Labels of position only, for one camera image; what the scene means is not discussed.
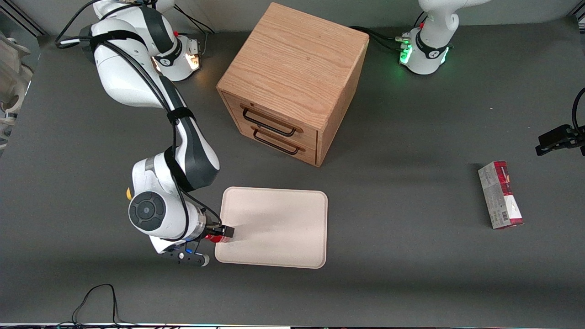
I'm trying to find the beige rectangular tray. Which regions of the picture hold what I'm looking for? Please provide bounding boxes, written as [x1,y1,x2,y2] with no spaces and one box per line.
[215,186,329,269]

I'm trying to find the wooden two-drawer cabinet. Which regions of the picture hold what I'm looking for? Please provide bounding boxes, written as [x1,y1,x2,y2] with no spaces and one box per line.
[216,2,370,168]

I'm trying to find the white plastic fixture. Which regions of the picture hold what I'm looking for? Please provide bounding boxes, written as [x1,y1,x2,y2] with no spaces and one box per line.
[0,31,35,148]

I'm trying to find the grey and red carton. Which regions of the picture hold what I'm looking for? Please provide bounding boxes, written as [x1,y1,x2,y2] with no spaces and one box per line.
[478,160,525,230]

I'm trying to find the black cable along right arm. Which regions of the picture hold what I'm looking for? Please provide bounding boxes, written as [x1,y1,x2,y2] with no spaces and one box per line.
[54,0,224,229]

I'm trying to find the black looped cable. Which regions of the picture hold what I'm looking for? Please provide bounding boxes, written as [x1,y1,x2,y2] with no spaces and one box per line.
[70,283,138,328]

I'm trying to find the wooden drawer with short handle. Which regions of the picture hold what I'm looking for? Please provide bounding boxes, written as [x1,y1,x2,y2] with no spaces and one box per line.
[231,117,319,166]

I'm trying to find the short black drawer handle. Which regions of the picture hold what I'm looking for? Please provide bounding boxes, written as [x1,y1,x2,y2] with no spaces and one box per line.
[251,127,305,156]

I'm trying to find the long black drawer handle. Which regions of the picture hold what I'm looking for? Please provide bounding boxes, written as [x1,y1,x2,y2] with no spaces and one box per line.
[240,105,303,138]

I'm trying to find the wooden drawer with long handle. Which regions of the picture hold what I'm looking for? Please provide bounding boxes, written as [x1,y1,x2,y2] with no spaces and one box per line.
[222,91,319,147]

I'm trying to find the black cables at right arm base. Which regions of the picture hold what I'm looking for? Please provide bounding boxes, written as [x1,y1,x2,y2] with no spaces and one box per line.
[171,5,218,58]

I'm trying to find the black cables at arm base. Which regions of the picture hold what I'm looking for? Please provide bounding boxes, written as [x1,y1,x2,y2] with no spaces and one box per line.
[171,5,218,58]
[351,26,412,52]

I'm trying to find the black cables at left arm base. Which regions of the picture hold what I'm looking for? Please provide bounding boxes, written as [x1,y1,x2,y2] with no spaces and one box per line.
[351,26,412,52]

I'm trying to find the black clamp mount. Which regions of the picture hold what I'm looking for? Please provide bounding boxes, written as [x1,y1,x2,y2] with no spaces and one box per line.
[535,124,585,157]

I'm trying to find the black cable at clamp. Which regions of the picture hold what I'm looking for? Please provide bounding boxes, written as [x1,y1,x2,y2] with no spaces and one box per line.
[572,87,585,134]

